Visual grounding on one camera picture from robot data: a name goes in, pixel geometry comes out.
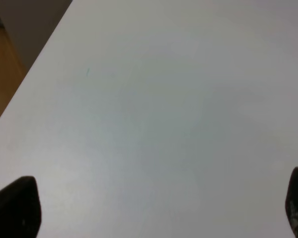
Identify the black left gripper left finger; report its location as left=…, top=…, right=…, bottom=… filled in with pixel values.
left=0, top=176, right=42, bottom=238

